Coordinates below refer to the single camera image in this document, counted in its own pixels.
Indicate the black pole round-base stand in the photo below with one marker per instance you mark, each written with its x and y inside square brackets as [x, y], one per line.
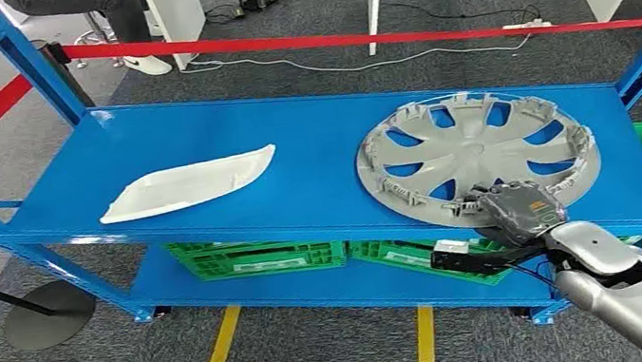
[48, 316]

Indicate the chrome-base stool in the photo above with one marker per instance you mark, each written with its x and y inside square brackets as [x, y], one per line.
[99, 37]

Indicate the white desk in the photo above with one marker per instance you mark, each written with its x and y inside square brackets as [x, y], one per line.
[170, 5]

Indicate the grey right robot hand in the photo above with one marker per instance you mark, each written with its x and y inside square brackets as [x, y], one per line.
[522, 210]

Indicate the grey plastic wheel hubcap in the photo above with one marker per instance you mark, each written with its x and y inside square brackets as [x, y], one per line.
[475, 147]

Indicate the dark barrier stanchion post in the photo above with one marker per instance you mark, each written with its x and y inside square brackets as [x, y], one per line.
[71, 83]

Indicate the white power strip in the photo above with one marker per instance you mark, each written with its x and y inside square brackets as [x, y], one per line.
[527, 25]

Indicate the white plastic car part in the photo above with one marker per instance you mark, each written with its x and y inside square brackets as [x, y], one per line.
[188, 185]

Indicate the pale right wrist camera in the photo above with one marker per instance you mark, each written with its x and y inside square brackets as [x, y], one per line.
[452, 247]

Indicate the blue metal shelf rack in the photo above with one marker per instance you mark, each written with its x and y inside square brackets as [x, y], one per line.
[290, 146]

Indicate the person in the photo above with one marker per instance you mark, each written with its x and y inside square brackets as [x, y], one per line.
[109, 1]

